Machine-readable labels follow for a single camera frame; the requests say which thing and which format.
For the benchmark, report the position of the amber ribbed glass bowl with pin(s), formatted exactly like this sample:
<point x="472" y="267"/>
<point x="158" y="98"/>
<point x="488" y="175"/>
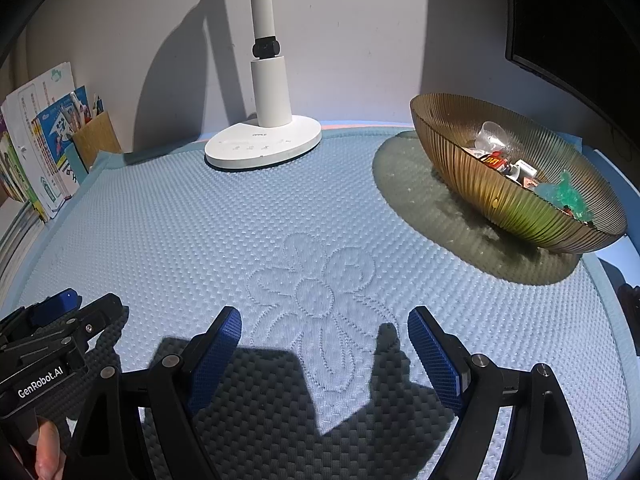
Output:
<point x="447" y="125"/>

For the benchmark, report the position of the teal crystal toy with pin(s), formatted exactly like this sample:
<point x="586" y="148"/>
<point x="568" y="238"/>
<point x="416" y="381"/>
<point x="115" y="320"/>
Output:
<point x="570" y="201"/>

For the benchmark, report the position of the left hand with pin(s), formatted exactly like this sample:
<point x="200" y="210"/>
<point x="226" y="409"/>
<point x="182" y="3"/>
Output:
<point x="49" y="458"/>

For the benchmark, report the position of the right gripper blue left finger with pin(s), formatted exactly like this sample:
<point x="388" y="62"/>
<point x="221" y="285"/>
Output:
<point x="208" y="355"/>

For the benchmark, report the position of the light blue crystal toy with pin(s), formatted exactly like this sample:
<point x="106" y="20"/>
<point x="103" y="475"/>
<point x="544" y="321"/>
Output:
<point x="552" y="193"/>

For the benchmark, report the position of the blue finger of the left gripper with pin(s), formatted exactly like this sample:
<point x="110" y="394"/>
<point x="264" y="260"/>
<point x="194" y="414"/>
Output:
<point x="93" y="319"/>
<point x="57" y="304"/>

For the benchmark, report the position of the blue illustrated book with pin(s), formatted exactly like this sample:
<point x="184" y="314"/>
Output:
<point x="56" y="125"/>

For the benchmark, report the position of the clear plastic cup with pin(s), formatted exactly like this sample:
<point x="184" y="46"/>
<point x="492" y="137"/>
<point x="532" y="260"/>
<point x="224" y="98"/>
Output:
<point x="492" y="138"/>

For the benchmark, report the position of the brown cardboard holder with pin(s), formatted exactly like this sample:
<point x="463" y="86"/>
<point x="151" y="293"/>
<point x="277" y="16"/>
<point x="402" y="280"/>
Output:
<point x="97" y="136"/>

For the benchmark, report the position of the light blue quilted mat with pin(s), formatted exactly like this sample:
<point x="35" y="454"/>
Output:
<point x="325" y="257"/>

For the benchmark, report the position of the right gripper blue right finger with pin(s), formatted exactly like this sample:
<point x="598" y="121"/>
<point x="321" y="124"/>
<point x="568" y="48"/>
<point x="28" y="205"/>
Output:
<point x="442" y="357"/>

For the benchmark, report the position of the white desk lamp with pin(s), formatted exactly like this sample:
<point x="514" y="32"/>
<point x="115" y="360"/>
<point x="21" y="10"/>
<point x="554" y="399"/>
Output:
<point x="275" y="135"/>

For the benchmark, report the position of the white booklet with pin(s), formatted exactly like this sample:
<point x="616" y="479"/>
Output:
<point x="20" y="110"/>

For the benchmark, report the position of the green book stack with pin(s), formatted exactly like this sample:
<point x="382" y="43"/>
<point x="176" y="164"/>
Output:
<point x="13" y="176"/>

